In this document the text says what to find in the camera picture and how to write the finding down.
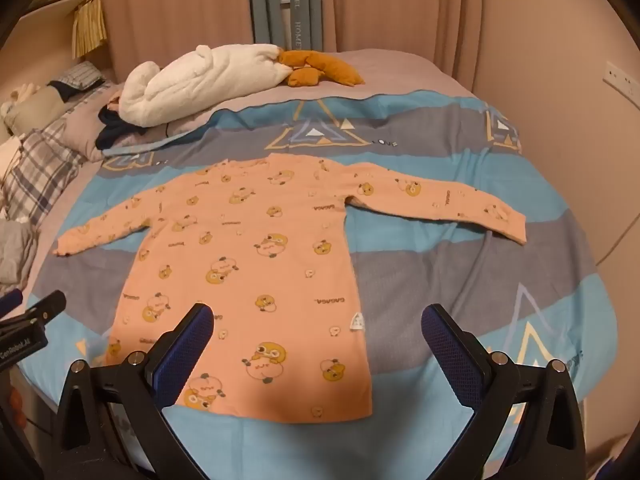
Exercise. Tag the orange cartoon print shirt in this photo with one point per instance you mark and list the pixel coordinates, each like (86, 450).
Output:
(260, 260)

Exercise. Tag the grey crumpled cloth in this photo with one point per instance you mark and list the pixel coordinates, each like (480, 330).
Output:
(15, 250)

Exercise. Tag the blue checked cloth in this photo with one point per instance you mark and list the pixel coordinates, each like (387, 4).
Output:
(77, 76)

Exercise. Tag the pink curtain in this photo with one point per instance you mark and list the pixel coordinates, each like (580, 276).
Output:
(400, 5)
(175, 5)

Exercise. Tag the blue grey lettered curtain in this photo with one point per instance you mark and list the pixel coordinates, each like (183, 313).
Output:
(265, 0)

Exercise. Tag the white pillow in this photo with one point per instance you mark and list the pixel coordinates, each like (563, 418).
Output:
(200, 80)

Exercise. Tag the plaid pillow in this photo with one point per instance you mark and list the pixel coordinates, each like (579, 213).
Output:
(40, 170)

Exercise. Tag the mauve bed sheet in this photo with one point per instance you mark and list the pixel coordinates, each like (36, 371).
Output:
(390, 72)

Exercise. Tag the dark navy clothing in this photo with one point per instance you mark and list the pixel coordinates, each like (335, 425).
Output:
(112, 132)

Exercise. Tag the yellow tasselled hanging cloth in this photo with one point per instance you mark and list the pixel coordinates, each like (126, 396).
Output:
(90, 25)

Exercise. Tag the beige cushion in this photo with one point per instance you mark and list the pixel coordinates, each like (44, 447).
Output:
(35, 105)

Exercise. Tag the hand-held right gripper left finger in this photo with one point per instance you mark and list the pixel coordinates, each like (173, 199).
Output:
(194, 342)

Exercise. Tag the blue grey patterned quilt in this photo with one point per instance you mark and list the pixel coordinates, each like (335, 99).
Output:
(425, 270)

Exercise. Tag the white wall power strip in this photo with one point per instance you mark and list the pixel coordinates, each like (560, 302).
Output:
(620, 77)

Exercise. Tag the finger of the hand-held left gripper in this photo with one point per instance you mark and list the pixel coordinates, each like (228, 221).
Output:
(47, 305)
(11, 300)

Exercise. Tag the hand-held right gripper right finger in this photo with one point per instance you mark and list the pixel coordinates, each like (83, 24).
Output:
(445, 345)

